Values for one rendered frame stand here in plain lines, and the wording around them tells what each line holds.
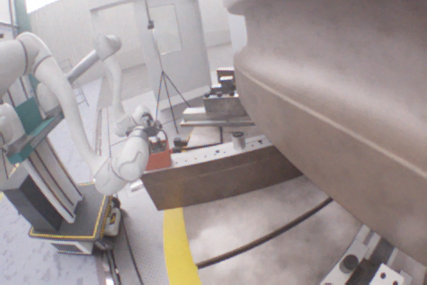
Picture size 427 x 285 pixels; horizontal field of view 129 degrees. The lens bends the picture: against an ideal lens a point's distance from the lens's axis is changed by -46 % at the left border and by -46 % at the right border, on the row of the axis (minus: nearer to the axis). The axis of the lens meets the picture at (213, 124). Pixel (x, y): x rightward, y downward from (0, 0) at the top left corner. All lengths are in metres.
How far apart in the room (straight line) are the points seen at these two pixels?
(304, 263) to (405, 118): 0.88
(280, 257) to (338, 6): 1.17
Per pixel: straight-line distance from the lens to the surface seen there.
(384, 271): 0.68
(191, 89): 4.25
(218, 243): 1.20
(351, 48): 0.65
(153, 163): 1.13
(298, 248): 1.19
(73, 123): 0.71
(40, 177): 1.59
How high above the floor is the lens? 1.39
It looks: 28 degrees down
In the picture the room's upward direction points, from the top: 10 degrees counter-clockwise
